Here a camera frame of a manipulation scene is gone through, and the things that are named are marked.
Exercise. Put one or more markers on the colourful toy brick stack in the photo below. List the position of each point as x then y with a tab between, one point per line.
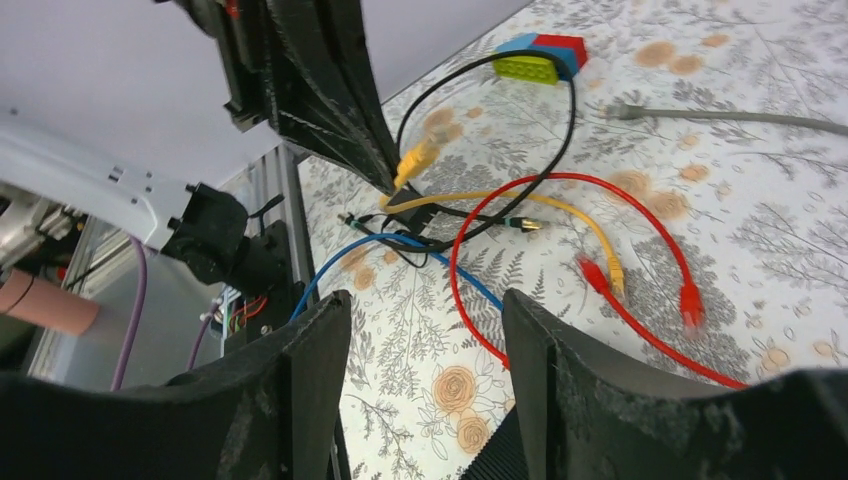
566	56

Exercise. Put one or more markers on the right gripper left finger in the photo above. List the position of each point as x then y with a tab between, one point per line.
269	410

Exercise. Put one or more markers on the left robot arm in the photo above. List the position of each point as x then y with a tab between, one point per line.
197	224

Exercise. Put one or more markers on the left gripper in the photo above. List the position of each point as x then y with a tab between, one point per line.
303	68

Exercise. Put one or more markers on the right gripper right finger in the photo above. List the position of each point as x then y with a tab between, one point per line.
584	410

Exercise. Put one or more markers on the floral table mat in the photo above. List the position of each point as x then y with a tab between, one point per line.
736	254

